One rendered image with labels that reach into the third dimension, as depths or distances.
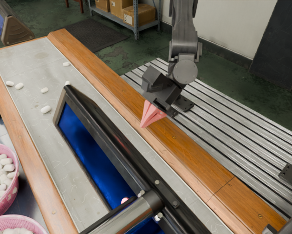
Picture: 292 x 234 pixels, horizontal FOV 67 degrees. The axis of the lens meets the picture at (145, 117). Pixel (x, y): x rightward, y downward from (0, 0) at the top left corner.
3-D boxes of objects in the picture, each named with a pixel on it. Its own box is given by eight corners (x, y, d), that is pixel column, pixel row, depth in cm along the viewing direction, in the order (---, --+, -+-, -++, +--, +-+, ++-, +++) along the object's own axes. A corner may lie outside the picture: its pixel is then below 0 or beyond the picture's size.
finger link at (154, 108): (139, 129, 59) (161, 101, 58) (125, 115, 63) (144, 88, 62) (152, 134, 65) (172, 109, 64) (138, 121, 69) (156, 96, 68)
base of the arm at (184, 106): (186, 98, 88) (197, 91, 92) (152, 76, 99) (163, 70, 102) (184, 113, 94) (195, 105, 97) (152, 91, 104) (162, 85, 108)
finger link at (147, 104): (145, 135, 58) (167, 106, 57) (129, 120, 62) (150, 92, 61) (158, 139, 64) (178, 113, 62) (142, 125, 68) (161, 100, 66)
